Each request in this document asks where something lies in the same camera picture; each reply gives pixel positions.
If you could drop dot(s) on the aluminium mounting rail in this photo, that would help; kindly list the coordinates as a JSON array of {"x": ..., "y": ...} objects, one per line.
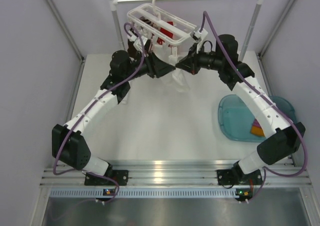
[{"x": 179, "y": 173}]

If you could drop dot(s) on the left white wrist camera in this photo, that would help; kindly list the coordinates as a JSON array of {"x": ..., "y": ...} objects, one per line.
[{"x": 134, "y": 42}]

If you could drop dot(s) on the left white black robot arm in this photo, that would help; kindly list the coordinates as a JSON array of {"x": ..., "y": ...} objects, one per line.
[{"x": 69, "y": 140}]

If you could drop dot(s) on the perforated cable duct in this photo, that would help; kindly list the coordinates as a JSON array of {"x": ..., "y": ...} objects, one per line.
[{"x": 149, "y": 193}]

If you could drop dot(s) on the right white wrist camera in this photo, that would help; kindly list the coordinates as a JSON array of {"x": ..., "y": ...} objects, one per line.
[{"x": 198, "y": 35}]

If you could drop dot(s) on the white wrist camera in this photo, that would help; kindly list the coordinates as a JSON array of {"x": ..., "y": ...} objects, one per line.
[
  {"x": 198, "y": 35},
  {"x": 134, "y": 42}
]

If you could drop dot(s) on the white plastic clip hanger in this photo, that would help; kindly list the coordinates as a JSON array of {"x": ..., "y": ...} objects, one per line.
[{"x": 148, "y": 19}]

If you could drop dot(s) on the brown striped sock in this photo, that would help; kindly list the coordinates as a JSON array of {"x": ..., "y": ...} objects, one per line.
[{"x": 131, "y": 50}]

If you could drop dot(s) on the orange purple sock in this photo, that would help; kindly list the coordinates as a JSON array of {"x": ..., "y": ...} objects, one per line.
[{"x": 256, "y": 129}]

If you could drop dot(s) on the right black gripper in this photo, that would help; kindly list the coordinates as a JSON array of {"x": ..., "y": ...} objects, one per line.
[{"x": 190, "y": 63}]

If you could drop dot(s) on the white sock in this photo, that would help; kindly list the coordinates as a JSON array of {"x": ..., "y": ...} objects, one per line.
[
  {"x": 164, "y": 54},
  {"x": 178, "y": 76}
]

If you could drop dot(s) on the teal plastic basket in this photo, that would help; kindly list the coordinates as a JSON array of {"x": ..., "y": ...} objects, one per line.
[{"x": 235, "y": 120}]

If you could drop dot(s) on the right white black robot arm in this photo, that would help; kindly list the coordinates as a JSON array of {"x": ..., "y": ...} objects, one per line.
[{"x": 282, "y": 136}]

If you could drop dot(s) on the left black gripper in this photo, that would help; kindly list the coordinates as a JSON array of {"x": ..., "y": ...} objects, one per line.
[{"x": 155, "y": 67}]

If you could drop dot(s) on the red sock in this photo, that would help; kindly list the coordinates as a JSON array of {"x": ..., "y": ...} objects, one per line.
[{"x": 166, "y": 32}]

